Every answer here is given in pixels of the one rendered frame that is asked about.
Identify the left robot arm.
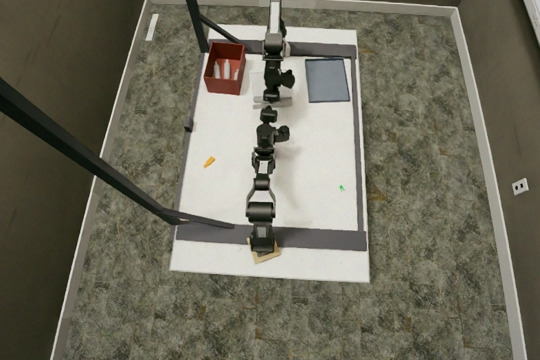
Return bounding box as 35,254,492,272
262,0,295,89

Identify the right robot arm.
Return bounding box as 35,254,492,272
245,124,290,257

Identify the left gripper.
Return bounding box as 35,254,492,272
263,82,280,104

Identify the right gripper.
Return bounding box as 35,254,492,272
260,105,278,124

